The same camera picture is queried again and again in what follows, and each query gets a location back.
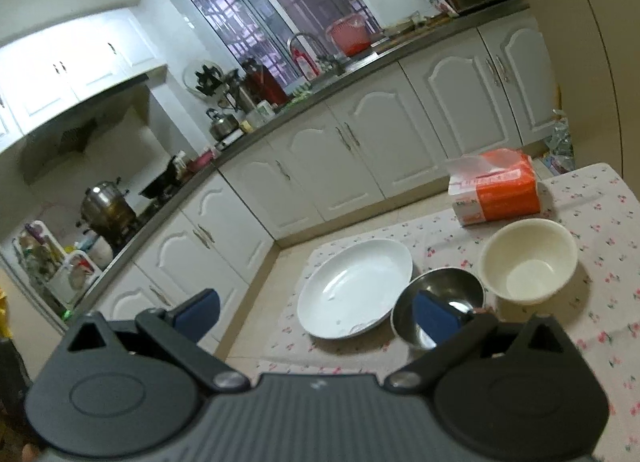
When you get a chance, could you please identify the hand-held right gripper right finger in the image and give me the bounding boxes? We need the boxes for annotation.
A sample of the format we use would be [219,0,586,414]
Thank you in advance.
[384,291,583,395]

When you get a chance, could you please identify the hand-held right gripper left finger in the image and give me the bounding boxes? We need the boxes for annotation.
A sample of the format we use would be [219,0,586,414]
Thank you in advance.
[65,288,248,395]

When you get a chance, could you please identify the steel bowl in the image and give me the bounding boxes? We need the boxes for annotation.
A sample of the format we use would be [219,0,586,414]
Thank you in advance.
[391,267,486,350]

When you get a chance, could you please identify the plain cream bowl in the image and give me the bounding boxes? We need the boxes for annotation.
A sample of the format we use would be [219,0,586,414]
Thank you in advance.
[477,218,579,306]

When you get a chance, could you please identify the white pot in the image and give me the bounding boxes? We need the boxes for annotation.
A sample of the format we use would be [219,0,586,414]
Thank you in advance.
[87,235,115,268]

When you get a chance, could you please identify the black frying pan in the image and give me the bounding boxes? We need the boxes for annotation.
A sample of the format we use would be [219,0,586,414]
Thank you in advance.
[137,155,183,200]

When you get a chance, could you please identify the orange tissue pack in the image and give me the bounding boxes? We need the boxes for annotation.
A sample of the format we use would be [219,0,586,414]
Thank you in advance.
[446,148,543,228]

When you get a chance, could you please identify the white utensil drainer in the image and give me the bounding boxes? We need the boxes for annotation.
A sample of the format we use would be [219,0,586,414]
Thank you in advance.
[12,219,98,305]

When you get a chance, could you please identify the steel steamer pot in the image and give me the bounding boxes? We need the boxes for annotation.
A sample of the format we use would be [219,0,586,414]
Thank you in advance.
[80,181,138,243]

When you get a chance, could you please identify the pink basin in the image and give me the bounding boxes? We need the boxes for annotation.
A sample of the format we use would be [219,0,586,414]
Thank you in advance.
[187,149,216,173]

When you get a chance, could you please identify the cherry print tablecloth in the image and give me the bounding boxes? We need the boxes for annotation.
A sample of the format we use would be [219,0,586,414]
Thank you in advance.
[260,162,640,462]

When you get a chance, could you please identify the grey kitchen countertop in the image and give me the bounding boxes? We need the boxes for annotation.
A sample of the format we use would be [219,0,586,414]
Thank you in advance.
[65,0,531,323]

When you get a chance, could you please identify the steel kettle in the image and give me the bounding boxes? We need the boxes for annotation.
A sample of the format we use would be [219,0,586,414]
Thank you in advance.
[206,108,241,140]

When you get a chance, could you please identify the white base cabinets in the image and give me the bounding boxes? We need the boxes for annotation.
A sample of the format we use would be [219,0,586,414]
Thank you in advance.
[95,12,558,343]

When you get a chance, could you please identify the plastic bags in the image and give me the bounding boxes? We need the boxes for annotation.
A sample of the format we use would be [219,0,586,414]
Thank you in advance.
[545,110,573,175]

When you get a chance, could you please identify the range hood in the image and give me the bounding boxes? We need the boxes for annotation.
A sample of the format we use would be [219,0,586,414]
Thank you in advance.
[20,75,151,183]

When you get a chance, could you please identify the red thermos flask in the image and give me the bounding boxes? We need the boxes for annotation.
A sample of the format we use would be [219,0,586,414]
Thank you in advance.
[245,60,288,106]

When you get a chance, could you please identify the red dish soap bottle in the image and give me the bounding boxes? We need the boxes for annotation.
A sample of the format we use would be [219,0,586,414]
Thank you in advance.
[295,48,320,80]

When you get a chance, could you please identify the red plastic basket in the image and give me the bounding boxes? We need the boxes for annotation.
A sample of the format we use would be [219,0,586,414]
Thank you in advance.
[326,13,373,56]

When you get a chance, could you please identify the steel faucet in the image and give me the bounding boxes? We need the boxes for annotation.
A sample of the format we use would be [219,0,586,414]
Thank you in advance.
[288,32,346,76]

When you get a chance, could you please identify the barred kitchen window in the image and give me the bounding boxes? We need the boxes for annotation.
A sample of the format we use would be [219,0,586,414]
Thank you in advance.
[180,0,386,93]

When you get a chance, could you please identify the grey refrigerator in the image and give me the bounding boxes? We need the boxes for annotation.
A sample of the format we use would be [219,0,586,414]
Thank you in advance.
[520,0,640,178]

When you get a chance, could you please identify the round wall utensil rack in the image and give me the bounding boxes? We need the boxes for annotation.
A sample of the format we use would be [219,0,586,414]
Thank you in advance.
[183,60,227,99]

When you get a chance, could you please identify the white wall cabinets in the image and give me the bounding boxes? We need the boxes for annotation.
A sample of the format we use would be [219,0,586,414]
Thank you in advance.
[0,7,168,153]

